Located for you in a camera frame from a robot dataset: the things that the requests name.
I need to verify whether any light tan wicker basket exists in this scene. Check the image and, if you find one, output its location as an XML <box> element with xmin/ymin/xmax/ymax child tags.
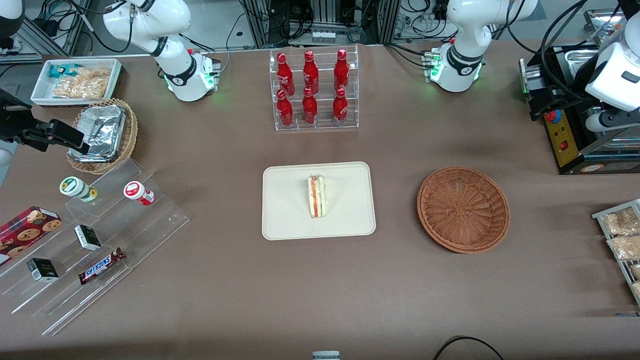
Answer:
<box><xmin>67</xmin><ymin>98</ymin><xmax>139</xmax><ymax>175</ymax></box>

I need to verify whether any red tartan cookie box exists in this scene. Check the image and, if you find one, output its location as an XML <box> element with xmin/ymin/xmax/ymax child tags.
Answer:
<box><xmin>0</xmin><ymin>206</ymin><xmax>63</xmax><ymax>266</ymax></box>

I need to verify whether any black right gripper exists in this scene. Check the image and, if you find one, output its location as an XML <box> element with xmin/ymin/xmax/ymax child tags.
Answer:
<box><xmin>0</xmin><ymin>89</ymin><xmax>91</xmax><ymax>155</ymax></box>

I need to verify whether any red cola bottle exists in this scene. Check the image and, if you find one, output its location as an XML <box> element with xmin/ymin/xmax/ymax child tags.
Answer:
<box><xmin>276</xmin><ymin>89</ymin><xmax>294</xmax><ymax>128</ymax></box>
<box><xmin>332</xmin><ymin>87</ymin><xmax>349</xmax><ymax>124</ymax></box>
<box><xmin>276</xmin><ymin>53</ymin><xmax>296</xmax><ymax>97</ymax></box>
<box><xmin>303</xmin><ymin>50</ymin><xmax>320</xmax><ymax>96</ymax></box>
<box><xmin>302</xmin><ymin>87</ymin><xmax>318</xmax><ymax>125</ymax></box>
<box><xmin>334</xmin><ymin>49</ymin><xmax>350</xmax><ymax>93</ymax></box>

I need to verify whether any stack of foil trays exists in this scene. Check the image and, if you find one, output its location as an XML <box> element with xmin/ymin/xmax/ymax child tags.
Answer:
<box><xmin>68</xmin><ymin>104</ymin><xmax>126</xmax><ymax>163</ymax></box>

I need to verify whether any clear bag of crackers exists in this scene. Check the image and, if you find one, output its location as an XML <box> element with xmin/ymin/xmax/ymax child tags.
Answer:
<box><xmin>601</xmin><ymin>207</ymin><xmax>640</xmax><ymax>236</ymax></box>
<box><xmin>607</xmin><ymin>235</ymin><xmax>640</xmax><ymax>261</ymax></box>

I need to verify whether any clear bag of chips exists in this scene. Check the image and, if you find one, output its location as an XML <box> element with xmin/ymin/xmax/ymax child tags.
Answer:
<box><xmin>52</xmin><ymin>67</ymin><xmax>112</xmax><ymax>100</ymax></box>

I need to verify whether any white wire rack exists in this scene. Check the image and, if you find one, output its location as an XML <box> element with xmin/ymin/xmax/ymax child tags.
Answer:
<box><xmin>592</xmin><ymin>199</ymin><xmax>640</xmax><ymax>307</ymax></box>

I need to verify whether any black floor cable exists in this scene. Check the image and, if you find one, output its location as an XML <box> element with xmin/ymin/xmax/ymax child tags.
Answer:
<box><xmin>432</xmin><ymin>336</ymin><xmax>506</xmax><ymax>360</ymax></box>

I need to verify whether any teal snack packet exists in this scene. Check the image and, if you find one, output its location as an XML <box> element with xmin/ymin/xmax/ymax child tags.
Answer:
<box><xmin>48</xmin><ymin>63</ymin><xmax>81</xmax><ymax>79</ymax></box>

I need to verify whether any brown wicker basket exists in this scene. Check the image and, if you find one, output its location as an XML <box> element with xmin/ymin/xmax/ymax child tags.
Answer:
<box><xmin>417</xmin><ymin>166</ymin><xmax>511</xmax><ymax>254</ymax></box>

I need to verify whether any shiny metal tray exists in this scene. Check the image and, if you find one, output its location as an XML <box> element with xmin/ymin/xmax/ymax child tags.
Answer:
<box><xmin>584</xmin><ymin>9</ymin><xmax>626</xmax><ymax>37</ymax></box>

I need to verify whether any clear acrylic stepped shelf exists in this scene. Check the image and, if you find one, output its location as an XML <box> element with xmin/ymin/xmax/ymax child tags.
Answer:
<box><xmin>0</xmin><ymin>159</ymin><xmax>190</xmax><ymax>337</ymax></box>

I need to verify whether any metal equipment rack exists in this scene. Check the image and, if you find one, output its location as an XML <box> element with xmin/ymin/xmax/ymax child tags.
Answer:
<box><xmin>239</xmin><ymin>0</ymin><xmax>401</xmax><ymax>48</ymax></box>

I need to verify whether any beige plastic tray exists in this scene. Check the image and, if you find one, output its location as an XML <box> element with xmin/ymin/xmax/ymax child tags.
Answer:
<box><xmin>262</xmin><ymin>161</ymin><xmax>377</xmax><ymax>241</ymax></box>

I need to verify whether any black sealing machine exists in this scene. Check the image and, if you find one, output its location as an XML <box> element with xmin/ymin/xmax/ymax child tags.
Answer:
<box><xmin>518</xmin><ymin>42</ymin><xmax>640</xmax><ymax>175</ymax></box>

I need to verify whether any green lid white cup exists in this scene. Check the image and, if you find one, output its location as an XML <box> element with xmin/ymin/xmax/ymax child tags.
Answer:
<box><xmin>59</xmin><ymin>176</ymin><xmax>98</xmax><ymax>203</ymax></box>

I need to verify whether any white rectangular snack tray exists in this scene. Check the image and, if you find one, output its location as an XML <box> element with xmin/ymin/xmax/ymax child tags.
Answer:
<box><xmin>30</xmin><ymin>58</ymin><xmax>124</xmax><ymax>108</ymax></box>

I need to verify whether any triangular sandwich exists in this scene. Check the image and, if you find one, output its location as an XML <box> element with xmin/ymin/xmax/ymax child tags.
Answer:
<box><xmin>307</xmin><ymin>174</ymin><xmax>328</xmax><ymax>219</ymax></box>

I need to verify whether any Snickers chocolate bar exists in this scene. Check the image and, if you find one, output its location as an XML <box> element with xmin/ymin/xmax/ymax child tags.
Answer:
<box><xmin>78</xmin><ymin>247</ymin><xmax>126</xmax><ymax>285</ymax></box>

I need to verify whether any small black carton box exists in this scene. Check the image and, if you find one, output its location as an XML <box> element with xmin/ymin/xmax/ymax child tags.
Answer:
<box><xmin>74</xmin><ymin>224</ymin><xmax>103</xmax><ymax>251</ymax></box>
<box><xmin>26</xmin><ymin>258</ymin><xmax>60</xmax><ymax>283</ymax></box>

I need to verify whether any red lid white cup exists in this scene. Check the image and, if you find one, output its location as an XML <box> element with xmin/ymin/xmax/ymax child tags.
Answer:
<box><xmin>123</xmin><ymin>181</ymin><xmax>155</xmax><ymax>206</ymax></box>

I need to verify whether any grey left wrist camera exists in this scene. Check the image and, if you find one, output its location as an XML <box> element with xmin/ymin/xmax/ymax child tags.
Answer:
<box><xmin>585</xmin><ymin>110</ymin><xmax>640</xmax><ymax>134</ymax></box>

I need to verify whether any clear acrylic bottle rack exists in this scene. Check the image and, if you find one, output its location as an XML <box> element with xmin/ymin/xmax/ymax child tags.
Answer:
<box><xmin>269</xmin><ymin>45</ymin><xmax>359</xmax><ymax>132</ymax></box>

